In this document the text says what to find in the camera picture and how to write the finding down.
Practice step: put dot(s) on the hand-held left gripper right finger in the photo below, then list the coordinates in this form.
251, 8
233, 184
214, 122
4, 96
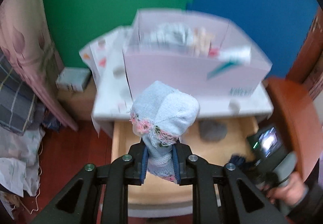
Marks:
176, 163

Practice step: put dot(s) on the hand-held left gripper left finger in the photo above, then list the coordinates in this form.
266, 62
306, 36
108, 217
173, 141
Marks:
144, 163

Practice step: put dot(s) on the wooden drawer with grey front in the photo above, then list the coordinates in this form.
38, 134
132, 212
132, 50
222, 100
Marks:
234, 138

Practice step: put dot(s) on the dark blue cloth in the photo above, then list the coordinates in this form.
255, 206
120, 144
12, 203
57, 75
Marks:
239, 160

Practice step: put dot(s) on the light blue knitted sock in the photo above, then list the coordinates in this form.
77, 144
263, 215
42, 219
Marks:
164, 112

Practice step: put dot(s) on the white cardboard box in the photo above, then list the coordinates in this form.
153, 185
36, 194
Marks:
176, 72

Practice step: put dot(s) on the person's right forearm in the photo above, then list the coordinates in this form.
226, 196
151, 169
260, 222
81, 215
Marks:
310, 208

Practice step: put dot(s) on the person's right hand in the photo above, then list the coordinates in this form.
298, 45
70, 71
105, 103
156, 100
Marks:
287, 193

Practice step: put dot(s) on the white patterned table cover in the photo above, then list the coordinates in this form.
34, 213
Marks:
111, 82

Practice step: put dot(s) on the brown cardboard box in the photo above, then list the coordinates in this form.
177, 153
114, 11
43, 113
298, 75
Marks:
75, 105

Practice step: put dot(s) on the brown wooden furniture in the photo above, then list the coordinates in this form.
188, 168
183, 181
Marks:
310, 62

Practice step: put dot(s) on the blue plastic packet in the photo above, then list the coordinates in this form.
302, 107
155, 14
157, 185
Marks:
51, 120

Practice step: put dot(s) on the light blue small carton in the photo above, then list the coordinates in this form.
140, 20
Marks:
73, 78

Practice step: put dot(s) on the white floral bed sheet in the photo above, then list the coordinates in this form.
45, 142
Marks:
20, 143

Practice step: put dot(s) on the blue plaid blanket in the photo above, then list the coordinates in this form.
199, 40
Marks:
15, 102

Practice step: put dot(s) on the pink leaf-print curtain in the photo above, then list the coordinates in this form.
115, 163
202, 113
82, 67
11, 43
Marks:
25, 37

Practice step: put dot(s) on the brown wooden bed frame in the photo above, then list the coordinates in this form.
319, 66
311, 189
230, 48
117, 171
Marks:
290, 102

